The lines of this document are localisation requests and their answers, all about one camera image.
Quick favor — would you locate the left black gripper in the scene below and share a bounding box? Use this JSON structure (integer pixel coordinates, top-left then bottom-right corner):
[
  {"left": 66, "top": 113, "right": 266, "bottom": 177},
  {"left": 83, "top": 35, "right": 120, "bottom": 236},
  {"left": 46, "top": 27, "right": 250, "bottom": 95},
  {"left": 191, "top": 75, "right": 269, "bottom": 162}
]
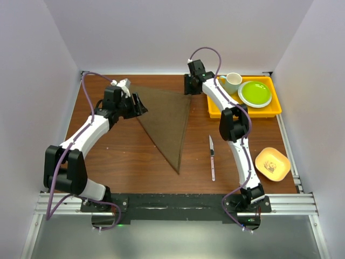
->
[{"left": 115, "top": 92, "right": 147, "bottom": 119}]

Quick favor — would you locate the brown cloth napkin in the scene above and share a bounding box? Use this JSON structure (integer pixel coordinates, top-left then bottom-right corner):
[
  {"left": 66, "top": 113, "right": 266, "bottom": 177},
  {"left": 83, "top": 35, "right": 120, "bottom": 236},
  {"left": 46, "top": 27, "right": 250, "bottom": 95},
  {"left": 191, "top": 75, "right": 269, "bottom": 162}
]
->
[{"left": 130, "top": 85, "right": 191, "bottom": 174}]

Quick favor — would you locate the knife with pink handle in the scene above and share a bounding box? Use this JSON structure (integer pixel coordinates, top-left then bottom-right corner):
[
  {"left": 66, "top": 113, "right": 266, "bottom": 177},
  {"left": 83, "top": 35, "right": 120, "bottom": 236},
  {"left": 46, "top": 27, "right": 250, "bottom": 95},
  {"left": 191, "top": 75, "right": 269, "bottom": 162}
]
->
[{"left": 209, "top": 135, "right": 216, "bottom": 182}]

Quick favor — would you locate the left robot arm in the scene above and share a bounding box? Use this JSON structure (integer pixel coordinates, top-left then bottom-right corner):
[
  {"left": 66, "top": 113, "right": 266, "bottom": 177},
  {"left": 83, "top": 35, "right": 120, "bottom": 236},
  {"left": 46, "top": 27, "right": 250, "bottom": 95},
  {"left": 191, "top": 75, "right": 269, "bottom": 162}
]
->
[{"left": 43, "top": 86, "right": 148, "bottom": 212}]

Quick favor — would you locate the yellow plastic tray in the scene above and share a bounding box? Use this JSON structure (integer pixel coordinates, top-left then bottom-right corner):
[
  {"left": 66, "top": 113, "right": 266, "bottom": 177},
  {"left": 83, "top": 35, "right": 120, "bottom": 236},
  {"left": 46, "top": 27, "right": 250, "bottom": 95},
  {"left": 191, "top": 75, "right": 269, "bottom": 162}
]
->
[{"left": 204, "top": 75, "right": 282, "bottom": 119}]

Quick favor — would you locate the pale green mug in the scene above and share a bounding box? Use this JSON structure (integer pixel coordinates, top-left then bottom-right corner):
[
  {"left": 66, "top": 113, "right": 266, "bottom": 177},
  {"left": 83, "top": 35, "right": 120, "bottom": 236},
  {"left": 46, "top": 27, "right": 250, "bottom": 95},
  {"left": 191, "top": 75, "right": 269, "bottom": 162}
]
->
[{"left": 219, "top": 72, "right": 243, "bottom": 95}]

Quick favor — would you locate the green plate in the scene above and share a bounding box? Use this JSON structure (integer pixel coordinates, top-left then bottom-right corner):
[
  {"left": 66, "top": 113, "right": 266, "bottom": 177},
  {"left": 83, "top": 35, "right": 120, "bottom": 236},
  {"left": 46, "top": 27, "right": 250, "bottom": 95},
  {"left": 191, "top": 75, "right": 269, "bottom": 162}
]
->
[{"left": 238, "top": 81, "right": 272, "bottom": 108}]

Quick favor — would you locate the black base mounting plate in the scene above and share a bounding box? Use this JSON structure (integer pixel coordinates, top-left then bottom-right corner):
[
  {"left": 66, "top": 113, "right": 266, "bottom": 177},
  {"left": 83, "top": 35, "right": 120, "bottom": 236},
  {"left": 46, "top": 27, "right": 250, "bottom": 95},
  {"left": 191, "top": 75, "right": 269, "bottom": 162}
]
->
[{"left": 80, "top": 193, "right": 270, "bottom": 226}]

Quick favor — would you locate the yellow panda bowl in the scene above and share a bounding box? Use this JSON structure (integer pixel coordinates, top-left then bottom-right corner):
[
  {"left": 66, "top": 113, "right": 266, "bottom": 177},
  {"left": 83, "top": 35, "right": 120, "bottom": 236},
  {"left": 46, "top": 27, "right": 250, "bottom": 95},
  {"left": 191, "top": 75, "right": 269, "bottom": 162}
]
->
[{"left": 255, "top": 147, "right": 291, "bottom": 182}]

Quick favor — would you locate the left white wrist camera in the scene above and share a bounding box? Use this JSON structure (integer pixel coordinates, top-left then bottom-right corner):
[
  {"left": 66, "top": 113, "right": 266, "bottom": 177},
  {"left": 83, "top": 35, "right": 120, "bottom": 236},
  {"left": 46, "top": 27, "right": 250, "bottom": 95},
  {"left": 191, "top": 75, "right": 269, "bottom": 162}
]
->
[{"left": 111, "top": 78, "right": 131, "bottom": 98}]

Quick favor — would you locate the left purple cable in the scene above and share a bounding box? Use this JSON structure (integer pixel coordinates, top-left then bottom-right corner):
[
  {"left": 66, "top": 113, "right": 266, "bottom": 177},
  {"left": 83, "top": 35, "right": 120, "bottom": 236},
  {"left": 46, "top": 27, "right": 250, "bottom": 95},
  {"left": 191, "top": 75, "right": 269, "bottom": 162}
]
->
[{"left": 45, "top": 71, "right": 123, "bottom": 231}]

